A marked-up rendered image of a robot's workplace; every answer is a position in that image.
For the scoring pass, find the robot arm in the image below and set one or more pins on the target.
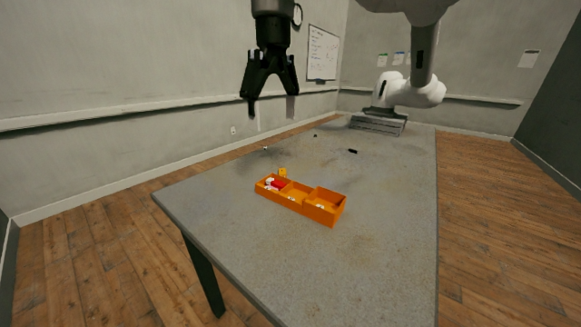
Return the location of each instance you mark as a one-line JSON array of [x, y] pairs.
[[422, 90]]

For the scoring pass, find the orange rack of bins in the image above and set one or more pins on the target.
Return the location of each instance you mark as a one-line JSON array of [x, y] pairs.
[[320, 204]]

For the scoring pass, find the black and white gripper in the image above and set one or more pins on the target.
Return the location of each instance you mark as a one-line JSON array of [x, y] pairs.
[[273, 37]]

